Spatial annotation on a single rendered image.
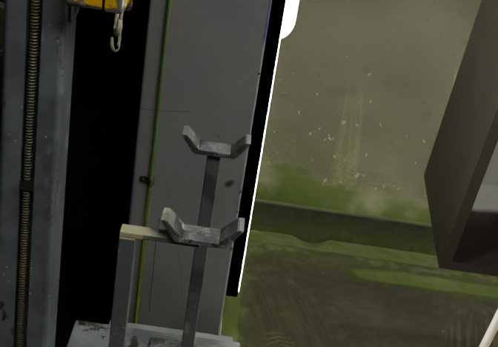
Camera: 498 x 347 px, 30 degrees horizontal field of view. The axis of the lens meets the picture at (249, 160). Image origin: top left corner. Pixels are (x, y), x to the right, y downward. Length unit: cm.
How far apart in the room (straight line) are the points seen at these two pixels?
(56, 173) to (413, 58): 226
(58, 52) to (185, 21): 52
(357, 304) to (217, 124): 142
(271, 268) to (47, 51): 203
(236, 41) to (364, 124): 167
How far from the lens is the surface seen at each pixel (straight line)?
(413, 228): 305
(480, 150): 203
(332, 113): 304
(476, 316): 290
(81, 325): 128
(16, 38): 92
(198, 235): 90
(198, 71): 143
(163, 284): 161
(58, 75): 92
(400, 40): 313
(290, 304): 273
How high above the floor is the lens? 155
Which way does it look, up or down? 25 degrees down
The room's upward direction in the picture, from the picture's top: 9 degrees clockwise
